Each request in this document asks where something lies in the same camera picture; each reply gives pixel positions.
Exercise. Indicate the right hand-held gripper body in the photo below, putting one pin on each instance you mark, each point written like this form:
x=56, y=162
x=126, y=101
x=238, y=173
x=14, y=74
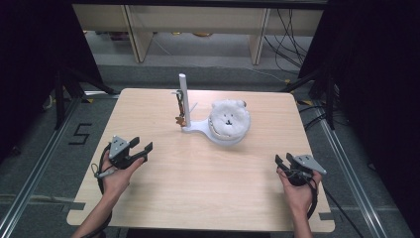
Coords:
x=302, y=165

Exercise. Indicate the aluminium floor rail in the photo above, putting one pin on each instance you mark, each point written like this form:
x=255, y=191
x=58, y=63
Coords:
x=39, y=162
x=350, y=172

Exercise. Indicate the person's left hand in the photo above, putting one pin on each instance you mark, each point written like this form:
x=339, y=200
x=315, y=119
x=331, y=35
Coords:
x=115, y=180

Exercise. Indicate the beige wooden cabinet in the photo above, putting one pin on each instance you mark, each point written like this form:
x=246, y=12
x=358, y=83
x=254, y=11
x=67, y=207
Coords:
x=198, y=20

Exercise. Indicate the person's right hand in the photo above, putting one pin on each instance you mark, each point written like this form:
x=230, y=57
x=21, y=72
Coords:
x=300, y=198

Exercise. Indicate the white plush bear pouch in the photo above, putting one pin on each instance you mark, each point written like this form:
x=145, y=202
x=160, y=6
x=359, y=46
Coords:
x=229, y=119

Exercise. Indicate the dark round disc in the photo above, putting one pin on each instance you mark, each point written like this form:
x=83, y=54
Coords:
x=245, y=104

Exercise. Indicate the black metal stand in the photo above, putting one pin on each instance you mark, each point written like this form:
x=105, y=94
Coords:
x=60, y=99
x=330, y=99

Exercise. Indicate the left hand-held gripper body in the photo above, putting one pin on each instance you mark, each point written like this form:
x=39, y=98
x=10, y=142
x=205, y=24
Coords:
x=118, y=152

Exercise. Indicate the white key stand with hooks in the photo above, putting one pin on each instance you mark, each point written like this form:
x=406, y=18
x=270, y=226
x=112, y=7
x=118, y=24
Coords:
x=185, y=99

